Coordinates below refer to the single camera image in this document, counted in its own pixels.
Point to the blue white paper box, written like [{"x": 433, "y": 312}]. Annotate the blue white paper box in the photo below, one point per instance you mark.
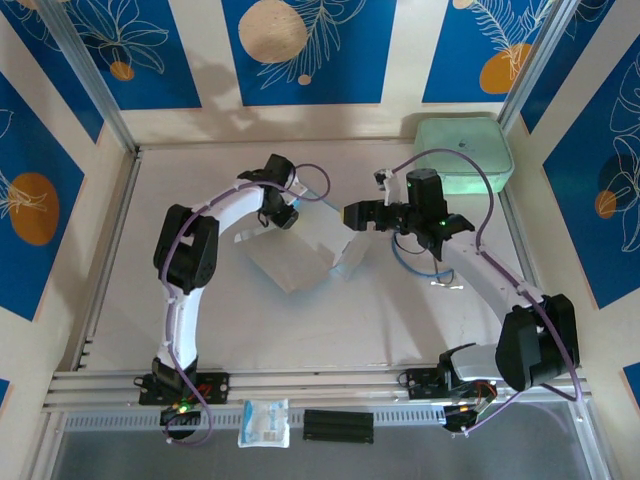
[{"x": 290, "y": 260}]

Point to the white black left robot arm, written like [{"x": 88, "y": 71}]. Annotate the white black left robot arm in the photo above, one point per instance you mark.
[{"x": 185, "y": 260}]

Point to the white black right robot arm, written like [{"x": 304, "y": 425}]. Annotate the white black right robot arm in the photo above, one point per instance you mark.
[{"x": 530, "y": 340}]

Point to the mint green zipper case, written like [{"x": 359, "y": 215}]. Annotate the mint green zipper case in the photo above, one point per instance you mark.
[{"x": 480, "y": 150}]

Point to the black ribbed block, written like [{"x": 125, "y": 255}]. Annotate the black ribbed block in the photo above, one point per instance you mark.
[{"x": 339, "y": 426}]

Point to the black controller board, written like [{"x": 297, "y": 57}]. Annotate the black controller board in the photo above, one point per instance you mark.
[
  {"x": 182, "y": 422},
  {"x": 460, "y": 420}
]

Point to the white wipes packet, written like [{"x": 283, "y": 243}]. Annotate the white wipes packet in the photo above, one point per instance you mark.
[{"x": 264, "y": 422}]

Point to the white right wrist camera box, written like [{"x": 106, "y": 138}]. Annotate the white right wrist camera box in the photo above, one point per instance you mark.
[{"x": 390, "y": 187}]

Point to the aluminium side rail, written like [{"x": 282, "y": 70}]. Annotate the aluminium side rail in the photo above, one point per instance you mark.
[
  {"x": 123, "y": 200},
  {"x": 509, "y": 207}
]

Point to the aluminium front frame rail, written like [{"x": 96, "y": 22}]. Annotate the aluminium front frame rail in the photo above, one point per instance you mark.
[{"x": 320, "y": 385}]

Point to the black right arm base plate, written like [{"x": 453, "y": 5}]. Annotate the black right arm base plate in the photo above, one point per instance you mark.
[{"x": 420, "y": 385}]

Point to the aluminium frame post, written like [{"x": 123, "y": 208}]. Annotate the aluminium frame post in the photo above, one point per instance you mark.
[
  {"x": 97, "y": 85},
  {"x": 532, "y": 65}
]

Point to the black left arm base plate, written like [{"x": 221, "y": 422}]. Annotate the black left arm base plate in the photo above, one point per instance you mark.
[{"x": 215, "y": 387}]

